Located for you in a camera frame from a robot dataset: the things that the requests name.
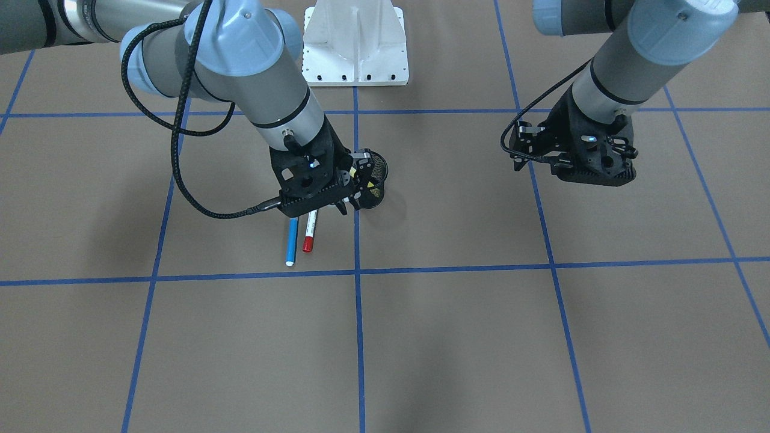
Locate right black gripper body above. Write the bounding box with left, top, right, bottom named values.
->
left=322, top=117, right=356, bottom=194

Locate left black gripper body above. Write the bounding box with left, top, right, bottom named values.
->
left=508, top=120, right=572, bottom=172

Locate red white marker pen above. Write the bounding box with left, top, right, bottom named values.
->
left=303, top=209, right=319, bottom=253

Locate blue marker pen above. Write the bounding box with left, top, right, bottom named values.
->
left=285, top=217, right=299, bottom=268

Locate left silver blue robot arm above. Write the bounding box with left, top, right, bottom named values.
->
left=500, top=1, right=739, bottom=186

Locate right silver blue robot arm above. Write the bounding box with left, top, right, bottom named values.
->
left=1, top=1, right=387, bottom=220

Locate black mesh pen cup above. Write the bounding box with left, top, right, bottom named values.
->
left=354, top=149, right=389, bottom=209

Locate black braided cable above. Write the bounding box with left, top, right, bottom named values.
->
left=500, top=59, right=593, bottom=163
left=121, top=0, right=283, bottom=220

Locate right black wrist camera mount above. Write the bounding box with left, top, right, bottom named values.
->
left=259, top=149, right=347, bottom=218

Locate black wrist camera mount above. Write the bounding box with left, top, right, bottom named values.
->
left=259, top=149, right=347, bottom=218
left=544, top=90, right=638, bottom=187

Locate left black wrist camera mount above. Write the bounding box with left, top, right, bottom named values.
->
left=544, top=90, right=638, bottom=187

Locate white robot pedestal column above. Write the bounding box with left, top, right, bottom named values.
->
left=301, top=1, right=410, bottom=87

